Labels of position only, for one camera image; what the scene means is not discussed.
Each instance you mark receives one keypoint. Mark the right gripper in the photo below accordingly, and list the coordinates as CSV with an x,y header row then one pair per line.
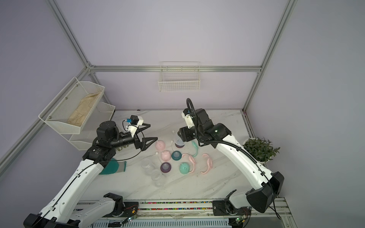
x,y
186,136

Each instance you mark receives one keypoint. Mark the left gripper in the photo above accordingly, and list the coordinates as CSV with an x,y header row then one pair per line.
x,y
139,145

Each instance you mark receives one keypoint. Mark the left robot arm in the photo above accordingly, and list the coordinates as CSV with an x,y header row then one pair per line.
x,y
59,213

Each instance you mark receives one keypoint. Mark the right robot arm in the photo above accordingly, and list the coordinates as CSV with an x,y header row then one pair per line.
x,y
265,184

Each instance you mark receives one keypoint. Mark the clear baby bottle front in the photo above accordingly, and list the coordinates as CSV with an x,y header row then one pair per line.
x,y
157,178

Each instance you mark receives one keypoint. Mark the teal nipple collar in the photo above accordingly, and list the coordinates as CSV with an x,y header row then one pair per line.
x,y
176,155

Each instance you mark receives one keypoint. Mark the pink bottle cap centre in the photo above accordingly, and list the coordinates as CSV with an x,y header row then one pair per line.
x,y
166,156

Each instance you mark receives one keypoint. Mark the teal bottle cap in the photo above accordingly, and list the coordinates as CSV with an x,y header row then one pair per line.
x,y
184,168

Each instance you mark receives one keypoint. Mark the purple nipple collar front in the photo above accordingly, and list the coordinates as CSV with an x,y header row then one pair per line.
x,y
165,167

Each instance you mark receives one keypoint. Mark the green rubber glove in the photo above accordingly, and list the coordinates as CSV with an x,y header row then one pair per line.
x,y
114,166

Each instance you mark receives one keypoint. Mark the white mesh lower shelf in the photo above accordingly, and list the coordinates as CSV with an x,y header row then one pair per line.
x,y
83,141

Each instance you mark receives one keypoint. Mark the white mesh shelf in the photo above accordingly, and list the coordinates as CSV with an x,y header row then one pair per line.
x,y
57,114
83,141

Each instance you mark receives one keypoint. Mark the beige cloth glove in shelf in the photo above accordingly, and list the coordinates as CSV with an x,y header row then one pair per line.
x,y
78,117

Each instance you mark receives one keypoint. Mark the potted green plant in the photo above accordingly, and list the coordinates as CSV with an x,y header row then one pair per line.
x,y
261,149

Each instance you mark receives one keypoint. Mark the white mesh upper shelf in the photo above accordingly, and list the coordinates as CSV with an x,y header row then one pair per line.
x,y
57,114

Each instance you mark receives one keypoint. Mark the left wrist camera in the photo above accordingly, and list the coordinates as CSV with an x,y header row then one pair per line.
x,y
135,120

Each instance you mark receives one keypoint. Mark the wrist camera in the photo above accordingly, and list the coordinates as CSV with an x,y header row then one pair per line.
x,y
187,118
135,120

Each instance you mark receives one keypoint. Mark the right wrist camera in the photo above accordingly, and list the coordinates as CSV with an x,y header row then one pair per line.
x,y
187,118

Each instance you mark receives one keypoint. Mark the white wire wall basket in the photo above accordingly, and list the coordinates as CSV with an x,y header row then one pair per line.
x,y
179,76

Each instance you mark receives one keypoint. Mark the aluminium front rail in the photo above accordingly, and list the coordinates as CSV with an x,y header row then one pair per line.
x,y
199,208

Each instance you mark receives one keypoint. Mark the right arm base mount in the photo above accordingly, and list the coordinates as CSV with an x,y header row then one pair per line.
x,y
225,207

